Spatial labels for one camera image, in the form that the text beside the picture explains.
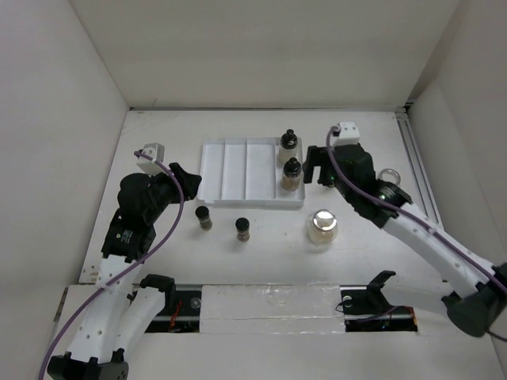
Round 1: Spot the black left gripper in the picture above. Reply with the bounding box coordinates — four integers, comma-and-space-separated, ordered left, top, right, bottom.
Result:
144, 162, 200, 223

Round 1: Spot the black-cap bottle tan powder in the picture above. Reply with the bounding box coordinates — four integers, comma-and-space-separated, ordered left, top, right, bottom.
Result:
281, 158, 302, 192

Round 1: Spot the black-cap bottle white powder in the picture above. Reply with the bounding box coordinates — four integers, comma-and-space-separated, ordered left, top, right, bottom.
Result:
278, 128, 299, 164

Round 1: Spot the round glass jar silver lid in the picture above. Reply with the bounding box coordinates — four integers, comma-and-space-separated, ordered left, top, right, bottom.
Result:
305, 209, 338, 252

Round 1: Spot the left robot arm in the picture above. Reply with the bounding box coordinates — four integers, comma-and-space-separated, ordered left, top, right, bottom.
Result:
38, 158, 202, 379

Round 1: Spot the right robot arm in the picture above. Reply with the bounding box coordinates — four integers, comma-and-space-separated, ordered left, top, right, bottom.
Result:
303, 144, 506, 337

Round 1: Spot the small black-lid spice jar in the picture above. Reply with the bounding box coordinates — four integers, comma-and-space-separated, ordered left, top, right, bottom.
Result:
195, 206, 212, 230

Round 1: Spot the white divided organizer tray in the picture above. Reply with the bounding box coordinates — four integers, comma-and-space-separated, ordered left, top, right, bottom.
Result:
197, 137, 305, 210

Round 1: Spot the small brown spice jar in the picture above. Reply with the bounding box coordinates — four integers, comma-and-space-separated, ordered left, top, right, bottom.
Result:
235, 217, 250, 242

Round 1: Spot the white foam front block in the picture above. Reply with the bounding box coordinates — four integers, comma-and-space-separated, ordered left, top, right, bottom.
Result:
200, 284, 345, 335

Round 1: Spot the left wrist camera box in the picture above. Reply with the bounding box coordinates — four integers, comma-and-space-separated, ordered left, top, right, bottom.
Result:
135, 142, 165, 176

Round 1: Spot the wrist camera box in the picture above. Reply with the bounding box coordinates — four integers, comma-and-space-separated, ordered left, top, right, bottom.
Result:
332, 122, 360, 146
135, 142, 165, 176

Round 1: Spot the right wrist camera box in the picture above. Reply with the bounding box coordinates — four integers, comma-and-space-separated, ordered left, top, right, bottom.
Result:
332, 122, 360, 146

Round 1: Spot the aluminium rail right side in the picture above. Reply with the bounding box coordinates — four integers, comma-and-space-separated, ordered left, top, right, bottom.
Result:
395, 107, 442, 225

